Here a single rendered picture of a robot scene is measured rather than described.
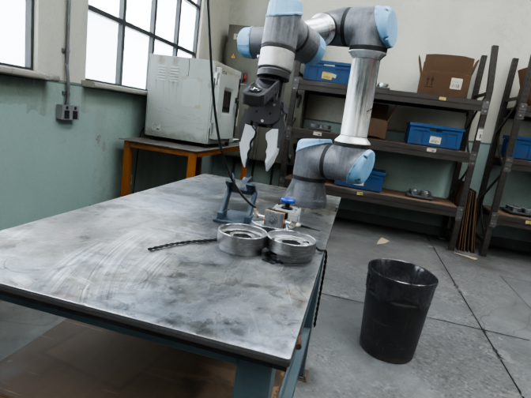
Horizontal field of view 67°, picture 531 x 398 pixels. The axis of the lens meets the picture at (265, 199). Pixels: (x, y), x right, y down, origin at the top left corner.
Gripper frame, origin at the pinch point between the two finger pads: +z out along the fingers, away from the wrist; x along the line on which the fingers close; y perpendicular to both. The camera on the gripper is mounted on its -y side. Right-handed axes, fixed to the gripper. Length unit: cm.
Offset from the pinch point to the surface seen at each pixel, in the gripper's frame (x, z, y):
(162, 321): -0.4, 22.9, -35.5
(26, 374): 31, 47, -22
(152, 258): 11.8, 20.6, -17.2
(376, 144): -33, -43, 338
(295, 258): -12.7, 17.5, -4.2
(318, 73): 39, -107, 338
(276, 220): -5.5, 12.1, 6.1
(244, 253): -2.6, 18.2, -6.5
